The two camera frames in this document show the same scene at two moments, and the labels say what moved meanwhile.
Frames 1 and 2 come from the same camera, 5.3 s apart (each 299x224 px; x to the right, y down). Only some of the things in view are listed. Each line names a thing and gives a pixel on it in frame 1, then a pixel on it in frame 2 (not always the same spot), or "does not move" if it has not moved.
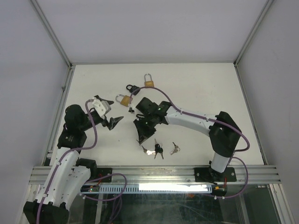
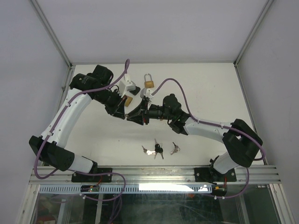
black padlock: x=132 y=88 does not move
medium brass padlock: x=126 y=101 does not move
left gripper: x=112 y=121 to x=118 y=109
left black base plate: x=103 y=171 does not move
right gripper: x=143 y=134 to x=140 y=115
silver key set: x=148 y=152 does not move
